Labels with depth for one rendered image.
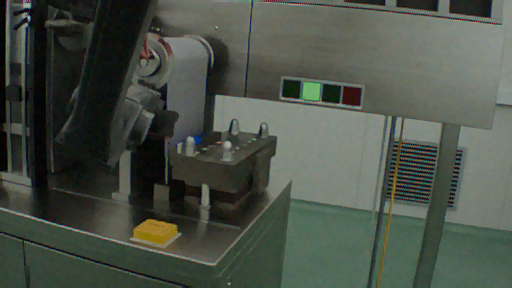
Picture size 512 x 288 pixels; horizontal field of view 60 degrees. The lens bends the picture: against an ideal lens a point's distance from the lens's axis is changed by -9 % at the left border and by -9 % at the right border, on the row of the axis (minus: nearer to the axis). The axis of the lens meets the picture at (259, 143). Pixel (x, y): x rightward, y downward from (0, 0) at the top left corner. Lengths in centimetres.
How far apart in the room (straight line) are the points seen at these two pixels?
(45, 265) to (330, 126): 293
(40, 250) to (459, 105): 118
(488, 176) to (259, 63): 274
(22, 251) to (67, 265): 14
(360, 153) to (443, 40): 251
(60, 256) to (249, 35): 83
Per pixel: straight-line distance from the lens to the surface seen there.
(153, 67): 120
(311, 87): 142
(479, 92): 142
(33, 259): 125
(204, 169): 116
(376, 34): 140
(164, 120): 115
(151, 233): 100
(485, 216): 400
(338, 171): 387
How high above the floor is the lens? 132
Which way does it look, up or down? 12 degrees down
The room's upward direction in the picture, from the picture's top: 5 degrees clockwise
